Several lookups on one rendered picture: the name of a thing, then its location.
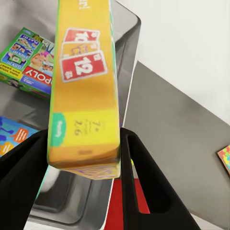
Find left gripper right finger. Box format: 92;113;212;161
120;127;201;230

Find jigsaw puzzle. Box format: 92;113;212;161
218;145;230;174

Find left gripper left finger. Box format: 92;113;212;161
0;129;49;230

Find board game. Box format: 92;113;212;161
46;0;121;180
0;115;39;157
0;27;55;102

